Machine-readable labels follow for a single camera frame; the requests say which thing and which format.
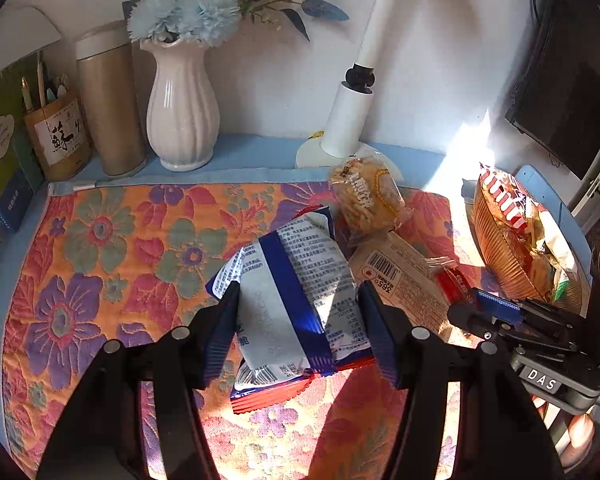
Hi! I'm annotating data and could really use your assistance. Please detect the white desk lamp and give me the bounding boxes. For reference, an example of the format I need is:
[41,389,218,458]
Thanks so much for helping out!
[295,0,554,182]

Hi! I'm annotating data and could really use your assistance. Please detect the red orange snack packet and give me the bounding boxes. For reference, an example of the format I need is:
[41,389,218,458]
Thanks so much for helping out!
[479,163,537,232]

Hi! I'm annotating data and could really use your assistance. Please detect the person's right hand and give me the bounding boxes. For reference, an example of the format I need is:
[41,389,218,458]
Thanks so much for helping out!
[561,410,598,466]

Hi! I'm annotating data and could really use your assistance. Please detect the black monitor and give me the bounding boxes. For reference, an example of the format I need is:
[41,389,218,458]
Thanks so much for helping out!
[504,0,600,182]

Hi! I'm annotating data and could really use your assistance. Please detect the green snack packet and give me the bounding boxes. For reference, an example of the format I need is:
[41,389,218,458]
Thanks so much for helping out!
[554,279,582,303]

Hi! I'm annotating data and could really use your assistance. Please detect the white curved frame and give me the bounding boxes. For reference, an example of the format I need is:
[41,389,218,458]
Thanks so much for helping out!
[566,105,600,223]

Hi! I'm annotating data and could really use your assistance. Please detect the wooden pen holder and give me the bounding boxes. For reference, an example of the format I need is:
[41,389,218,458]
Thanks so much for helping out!
[23,97,92,181]

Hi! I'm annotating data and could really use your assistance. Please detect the white ribbed vase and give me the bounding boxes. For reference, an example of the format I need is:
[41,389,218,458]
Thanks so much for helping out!
[140,37,221,172]

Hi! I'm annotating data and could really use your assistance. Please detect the blue white artificial flowers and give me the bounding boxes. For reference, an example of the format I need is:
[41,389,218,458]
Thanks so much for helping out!
[121,0,351,50]

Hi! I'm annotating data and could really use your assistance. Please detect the beige thermos bottle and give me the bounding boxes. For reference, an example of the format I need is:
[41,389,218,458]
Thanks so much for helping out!
[74,21,149,177]

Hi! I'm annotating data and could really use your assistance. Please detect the small red snack packet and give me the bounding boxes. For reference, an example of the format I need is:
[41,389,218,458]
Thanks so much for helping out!
[431,264,482,312]

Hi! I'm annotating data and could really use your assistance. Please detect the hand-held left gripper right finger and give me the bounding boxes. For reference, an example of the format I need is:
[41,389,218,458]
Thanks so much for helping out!
[356,281,563,480]

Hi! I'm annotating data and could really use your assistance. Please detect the green book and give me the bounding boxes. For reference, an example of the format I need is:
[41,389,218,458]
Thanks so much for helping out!
[0,56,47,234]

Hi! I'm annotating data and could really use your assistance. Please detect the floral quilted cloth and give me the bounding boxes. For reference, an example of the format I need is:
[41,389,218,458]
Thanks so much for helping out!
[1,181,482,480]

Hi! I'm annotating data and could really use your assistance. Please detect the beige flat snack packet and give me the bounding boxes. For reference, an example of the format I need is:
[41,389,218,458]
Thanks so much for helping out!
[347,232,462,347]

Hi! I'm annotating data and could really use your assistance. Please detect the round pastry clear packet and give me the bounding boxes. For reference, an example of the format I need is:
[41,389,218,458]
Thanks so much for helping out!
[328,155,417,242]

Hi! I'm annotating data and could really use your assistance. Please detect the amber ribbed glass plate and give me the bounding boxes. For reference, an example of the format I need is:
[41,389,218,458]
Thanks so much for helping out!
[472,165,589,307]

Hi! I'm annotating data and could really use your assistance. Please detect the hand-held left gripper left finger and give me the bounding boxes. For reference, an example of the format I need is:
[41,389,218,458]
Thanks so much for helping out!
[35,281,242,480]

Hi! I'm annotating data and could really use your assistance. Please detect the white pen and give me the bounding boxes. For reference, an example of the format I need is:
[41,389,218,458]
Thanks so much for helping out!
[36,50,47,109]

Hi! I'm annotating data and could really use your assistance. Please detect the blue white chips packet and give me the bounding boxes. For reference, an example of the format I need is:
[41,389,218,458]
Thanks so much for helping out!
[205,205,377,415]

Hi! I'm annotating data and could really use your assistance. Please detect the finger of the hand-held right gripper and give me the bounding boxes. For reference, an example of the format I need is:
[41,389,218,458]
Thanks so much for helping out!
[472,287,525,324]
[447,303,527,344]

